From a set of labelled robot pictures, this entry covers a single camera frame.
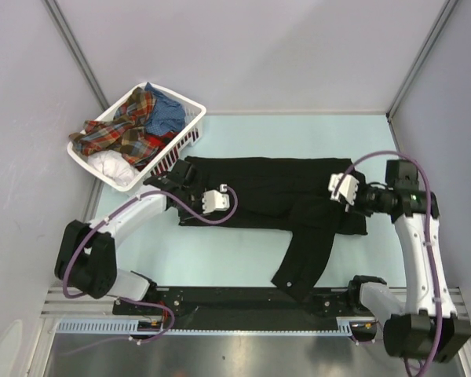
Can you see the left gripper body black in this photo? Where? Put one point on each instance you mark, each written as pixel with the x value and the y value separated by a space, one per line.
pixel 193 200

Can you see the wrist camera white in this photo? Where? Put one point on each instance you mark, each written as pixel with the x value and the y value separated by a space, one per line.
pixel 343 189
pixel 216 200

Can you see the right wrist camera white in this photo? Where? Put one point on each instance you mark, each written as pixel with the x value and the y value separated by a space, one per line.
pixel 343 189

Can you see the red shirt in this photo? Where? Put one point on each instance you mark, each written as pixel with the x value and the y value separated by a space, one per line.
pixel 160 142

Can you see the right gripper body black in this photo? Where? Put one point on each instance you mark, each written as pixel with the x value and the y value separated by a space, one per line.
pixel 366 199

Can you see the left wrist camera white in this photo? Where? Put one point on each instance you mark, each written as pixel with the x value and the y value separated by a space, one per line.
pixel 216 200

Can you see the black long sleeve shirt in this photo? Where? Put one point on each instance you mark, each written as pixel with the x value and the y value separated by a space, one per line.
pixel 289 195

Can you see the plaid long sleeve shirt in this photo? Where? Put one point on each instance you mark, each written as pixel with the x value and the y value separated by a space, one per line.
pixel 125 133

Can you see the white laundry basket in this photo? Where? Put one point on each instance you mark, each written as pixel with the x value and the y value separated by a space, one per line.
pixel 165 159

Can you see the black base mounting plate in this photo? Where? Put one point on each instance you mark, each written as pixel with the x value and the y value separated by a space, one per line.
pixel 260 309

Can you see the white slotted cable duct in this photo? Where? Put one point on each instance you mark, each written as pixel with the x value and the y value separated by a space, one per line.
pixel 341 328

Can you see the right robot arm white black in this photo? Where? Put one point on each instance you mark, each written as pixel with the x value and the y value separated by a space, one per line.
pixel 425 326

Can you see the blue shirt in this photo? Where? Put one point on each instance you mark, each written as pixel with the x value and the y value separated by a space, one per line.
pixel 168 115

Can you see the white shirt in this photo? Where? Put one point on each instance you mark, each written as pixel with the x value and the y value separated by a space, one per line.
pixel 112 165

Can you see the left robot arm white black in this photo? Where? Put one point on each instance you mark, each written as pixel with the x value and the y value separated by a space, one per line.
pixel 87 260

